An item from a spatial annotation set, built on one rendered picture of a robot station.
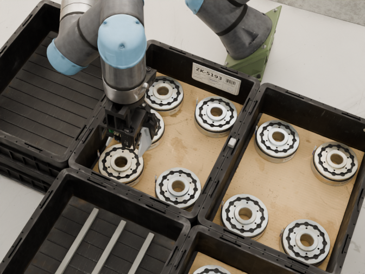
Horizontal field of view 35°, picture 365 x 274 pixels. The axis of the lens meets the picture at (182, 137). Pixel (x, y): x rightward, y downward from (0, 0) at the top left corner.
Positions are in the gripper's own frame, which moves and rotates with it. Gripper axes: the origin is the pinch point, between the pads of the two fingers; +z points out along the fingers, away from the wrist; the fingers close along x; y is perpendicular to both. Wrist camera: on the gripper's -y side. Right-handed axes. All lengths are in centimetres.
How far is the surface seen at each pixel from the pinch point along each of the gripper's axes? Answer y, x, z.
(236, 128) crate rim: -13.7, 18.7, 4.5
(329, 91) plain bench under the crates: -51, 38, 28
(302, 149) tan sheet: -20.4, 34.5, 14.6
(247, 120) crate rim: -16.7, 20.5, 4.5
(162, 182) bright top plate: 1.5, 7.1, 11.5
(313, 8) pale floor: -156, 25, 98
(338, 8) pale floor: -160, 36, 98
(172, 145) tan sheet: -9.9, 5.3, 14.5
